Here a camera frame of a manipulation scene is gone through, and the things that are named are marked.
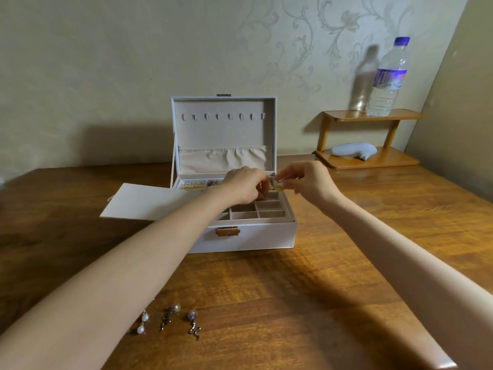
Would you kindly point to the person's right forearm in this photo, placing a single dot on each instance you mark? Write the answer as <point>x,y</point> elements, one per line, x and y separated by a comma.
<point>404,265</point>

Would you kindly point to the dark snake-shaped earring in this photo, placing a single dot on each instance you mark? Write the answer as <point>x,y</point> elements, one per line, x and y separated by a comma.
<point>167,316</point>

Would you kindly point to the white jewelry box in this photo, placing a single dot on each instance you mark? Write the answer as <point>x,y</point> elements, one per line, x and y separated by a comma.
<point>246,236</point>

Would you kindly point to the small wooden two-tier shelf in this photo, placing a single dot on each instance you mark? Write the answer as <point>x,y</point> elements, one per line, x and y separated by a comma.
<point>366,157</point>

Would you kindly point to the gold jewelry pieces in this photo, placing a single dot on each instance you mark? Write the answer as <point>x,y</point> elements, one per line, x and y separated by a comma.
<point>196,184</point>

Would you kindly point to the person's right hand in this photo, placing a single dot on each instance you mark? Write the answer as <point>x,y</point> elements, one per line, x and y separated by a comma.
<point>314,181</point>

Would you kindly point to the silver snake-shaped earring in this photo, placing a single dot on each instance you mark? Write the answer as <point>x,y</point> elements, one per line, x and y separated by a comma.
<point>194,326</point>

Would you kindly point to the beige compartment tray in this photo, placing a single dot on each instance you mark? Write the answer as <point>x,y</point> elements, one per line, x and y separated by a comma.
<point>265,211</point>

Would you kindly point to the person's left fingers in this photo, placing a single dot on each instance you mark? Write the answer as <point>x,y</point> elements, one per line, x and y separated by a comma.
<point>265,186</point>

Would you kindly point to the person's left hand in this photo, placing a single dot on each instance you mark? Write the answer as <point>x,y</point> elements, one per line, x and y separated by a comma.
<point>242,184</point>

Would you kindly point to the white curved handheld device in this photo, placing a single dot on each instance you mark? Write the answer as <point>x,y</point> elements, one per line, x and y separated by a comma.
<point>353,149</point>

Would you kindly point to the pearl drop earring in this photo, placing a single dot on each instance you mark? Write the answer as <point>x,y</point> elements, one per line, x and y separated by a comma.
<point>141,329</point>
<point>144,316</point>

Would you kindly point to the person's left forearm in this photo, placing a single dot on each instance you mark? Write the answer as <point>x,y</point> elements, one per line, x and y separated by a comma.
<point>115,281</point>

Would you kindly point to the white flat panel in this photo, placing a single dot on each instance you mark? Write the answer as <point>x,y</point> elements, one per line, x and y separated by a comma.
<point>134,204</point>

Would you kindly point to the clear plastic water bottle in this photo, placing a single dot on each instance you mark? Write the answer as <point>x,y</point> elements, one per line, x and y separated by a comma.
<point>387,78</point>

